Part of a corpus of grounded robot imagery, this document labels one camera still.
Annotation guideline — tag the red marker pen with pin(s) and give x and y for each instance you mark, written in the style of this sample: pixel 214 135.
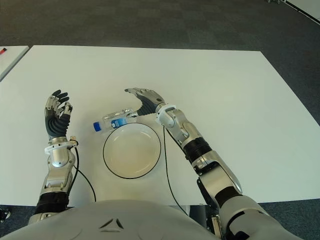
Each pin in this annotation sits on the red marker pen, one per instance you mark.
pixel 2 51

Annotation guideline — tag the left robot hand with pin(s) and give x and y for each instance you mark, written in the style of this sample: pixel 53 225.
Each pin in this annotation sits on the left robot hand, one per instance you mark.
pixel 56 125

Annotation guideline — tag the grey table leg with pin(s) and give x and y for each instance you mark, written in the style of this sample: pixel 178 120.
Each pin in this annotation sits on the grey table leg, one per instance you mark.
pixel 200 215

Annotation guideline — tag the clear water bottle blue cap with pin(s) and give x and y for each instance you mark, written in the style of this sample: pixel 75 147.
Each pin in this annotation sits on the clear water bottle blue cap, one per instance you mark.
pixel 117 122

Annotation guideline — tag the white side table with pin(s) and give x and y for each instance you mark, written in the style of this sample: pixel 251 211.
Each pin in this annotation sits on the white side table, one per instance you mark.
pixel 11 61

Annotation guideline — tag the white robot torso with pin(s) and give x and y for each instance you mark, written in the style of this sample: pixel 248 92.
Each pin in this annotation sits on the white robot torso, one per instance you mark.
pixel 112 217

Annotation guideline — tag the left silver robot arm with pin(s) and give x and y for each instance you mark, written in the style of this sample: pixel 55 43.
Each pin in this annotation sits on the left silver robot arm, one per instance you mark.
pixel 58 160

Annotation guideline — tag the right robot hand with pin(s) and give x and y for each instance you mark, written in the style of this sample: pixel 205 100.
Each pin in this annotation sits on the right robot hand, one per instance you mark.
pixel 150 101

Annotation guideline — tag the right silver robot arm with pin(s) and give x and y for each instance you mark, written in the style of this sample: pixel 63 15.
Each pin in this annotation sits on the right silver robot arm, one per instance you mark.
pixel 217 175

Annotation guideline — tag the black metal stand frame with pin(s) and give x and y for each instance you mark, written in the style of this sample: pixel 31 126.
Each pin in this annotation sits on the black metal stand frame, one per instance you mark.
pixel 5 213

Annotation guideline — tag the white plate black rim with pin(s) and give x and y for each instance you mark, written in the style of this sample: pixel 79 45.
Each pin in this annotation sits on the white plate black rim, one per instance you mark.
pixel 132 155

